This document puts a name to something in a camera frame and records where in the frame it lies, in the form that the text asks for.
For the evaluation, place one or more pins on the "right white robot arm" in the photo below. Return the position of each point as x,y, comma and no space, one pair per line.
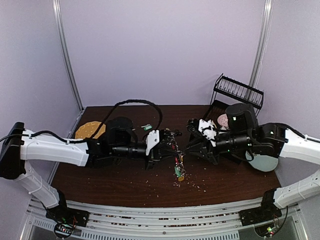
261,142

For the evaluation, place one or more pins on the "key with light green tag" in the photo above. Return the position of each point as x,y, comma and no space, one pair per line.
147,127

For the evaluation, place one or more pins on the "left aluminium frame post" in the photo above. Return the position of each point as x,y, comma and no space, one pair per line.
65,52

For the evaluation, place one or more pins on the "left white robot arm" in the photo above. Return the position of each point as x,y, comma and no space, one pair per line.
118,141

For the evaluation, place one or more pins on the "metal keyring with red handle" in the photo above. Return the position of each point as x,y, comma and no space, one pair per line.
174,145

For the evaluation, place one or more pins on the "aluminium frame post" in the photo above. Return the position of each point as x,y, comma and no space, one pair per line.
65,52
257,55

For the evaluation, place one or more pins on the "right aluminium frame post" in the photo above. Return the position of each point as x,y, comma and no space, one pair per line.
257,55

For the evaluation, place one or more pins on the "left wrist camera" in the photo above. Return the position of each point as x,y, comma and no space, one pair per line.
159,140

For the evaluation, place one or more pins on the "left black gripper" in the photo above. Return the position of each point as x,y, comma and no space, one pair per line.
159,152

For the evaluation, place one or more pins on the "pink patterned bowl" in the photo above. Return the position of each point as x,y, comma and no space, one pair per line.
222,120

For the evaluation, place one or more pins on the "pale green plate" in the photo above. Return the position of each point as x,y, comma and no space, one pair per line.
263,163

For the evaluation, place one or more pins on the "green tag on ring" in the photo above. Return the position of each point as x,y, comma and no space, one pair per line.
177,171

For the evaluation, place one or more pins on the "black dish rack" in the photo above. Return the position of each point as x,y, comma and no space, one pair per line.
234,90

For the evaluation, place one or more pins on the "yellow dotted plate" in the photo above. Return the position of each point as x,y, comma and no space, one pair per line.
86,130

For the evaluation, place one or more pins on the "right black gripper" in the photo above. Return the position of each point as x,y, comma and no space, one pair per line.
210,149

